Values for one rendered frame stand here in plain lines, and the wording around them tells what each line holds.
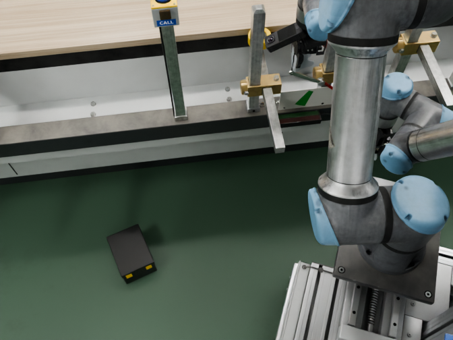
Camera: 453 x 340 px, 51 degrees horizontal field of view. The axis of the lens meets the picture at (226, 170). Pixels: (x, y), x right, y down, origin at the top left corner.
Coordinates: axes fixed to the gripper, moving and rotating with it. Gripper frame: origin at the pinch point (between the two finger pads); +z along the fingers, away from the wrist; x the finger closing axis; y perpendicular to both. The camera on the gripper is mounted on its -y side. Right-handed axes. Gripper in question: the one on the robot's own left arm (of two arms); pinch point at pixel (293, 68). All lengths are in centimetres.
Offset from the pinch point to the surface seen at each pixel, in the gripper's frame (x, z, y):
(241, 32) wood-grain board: 26.6, 8.7, -12.0
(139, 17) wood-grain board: 37, 7, -47
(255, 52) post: 6.1, -2.4, -11.0
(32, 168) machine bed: 28, 82, -110
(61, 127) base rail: 9, 27, -79
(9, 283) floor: -21, 97, -122
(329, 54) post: 6.0, 2.3, 13.0
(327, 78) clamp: 5.3, 12.9, 14.2
